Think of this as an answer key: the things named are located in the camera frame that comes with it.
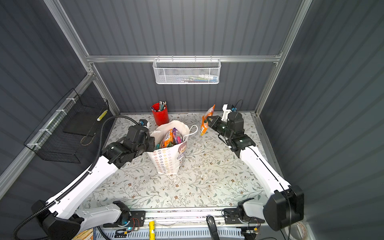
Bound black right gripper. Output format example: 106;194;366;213
207;115;233;141

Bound orange snack packet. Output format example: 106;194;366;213
201;105;216;136

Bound orange yellow Fox's packet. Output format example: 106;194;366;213
161;129;174;149

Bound white printed paper bag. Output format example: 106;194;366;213
148;121;198;175

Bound purple Fox's candy packet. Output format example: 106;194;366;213
172;128;183;145

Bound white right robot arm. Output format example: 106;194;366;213
207;112;304;231

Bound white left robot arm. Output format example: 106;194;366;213
11;117;155;240

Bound red pen cup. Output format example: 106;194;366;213
152;108;170;126

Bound pens in cup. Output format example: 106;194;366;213
151;101;167;112

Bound yellow marker in basket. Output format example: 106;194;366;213
97;110;109;122

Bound white wire mesh basket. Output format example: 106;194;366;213
153;58;222;85

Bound black wire basket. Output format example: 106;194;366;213
24;92;111;164

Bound black handle tool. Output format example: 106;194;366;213
206;215;220;240

